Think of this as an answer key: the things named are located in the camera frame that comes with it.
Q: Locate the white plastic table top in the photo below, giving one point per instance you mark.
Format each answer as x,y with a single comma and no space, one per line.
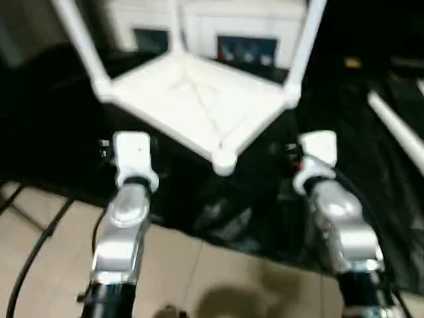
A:
205,99

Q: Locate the white plastic table leg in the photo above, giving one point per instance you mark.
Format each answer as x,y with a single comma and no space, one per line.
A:
180,26
83,43
306,43
394,122

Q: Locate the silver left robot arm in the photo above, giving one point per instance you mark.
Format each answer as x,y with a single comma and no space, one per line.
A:
122,225

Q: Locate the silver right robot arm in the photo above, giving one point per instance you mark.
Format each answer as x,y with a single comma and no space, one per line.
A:
344,225

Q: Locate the black work mat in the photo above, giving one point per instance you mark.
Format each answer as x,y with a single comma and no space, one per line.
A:
49,116

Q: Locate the black tripod stand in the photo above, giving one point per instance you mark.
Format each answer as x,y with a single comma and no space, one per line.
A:
23,208

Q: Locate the small yellow-brown block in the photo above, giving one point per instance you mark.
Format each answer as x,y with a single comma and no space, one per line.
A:
352,62

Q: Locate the white cabinet with glass doors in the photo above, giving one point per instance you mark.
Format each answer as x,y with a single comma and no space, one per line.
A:
248,20

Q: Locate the grey curtain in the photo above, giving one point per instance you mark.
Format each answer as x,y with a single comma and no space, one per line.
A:
26,26

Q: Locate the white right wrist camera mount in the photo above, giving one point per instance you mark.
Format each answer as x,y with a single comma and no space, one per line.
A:
319,149

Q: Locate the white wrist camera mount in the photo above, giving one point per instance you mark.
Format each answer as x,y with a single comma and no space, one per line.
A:
134,155
319,149

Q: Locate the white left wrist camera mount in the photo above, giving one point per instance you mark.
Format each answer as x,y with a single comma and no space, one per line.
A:
134,155

